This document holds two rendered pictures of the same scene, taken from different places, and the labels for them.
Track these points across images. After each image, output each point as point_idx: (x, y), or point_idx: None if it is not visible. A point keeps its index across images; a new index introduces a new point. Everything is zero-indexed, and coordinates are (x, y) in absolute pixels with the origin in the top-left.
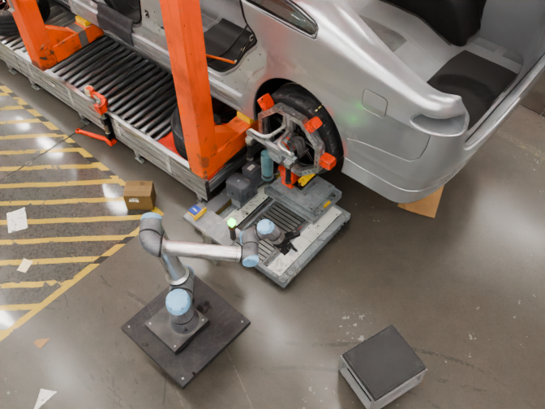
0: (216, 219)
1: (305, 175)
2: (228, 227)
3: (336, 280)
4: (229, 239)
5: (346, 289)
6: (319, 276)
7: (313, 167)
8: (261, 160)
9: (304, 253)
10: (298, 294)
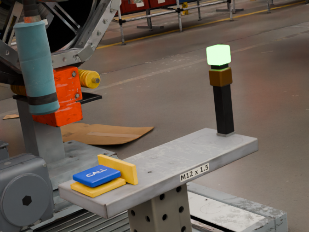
0: (145, 156)
1: (82, 70)
2: (182, 142)
3: (263, 185)
4: (227, 137)
5: (283, 177)
6: (253, 200)
7: (107, 2)
8: (33, 42)
9: (206, 194)
10: (300, 218)
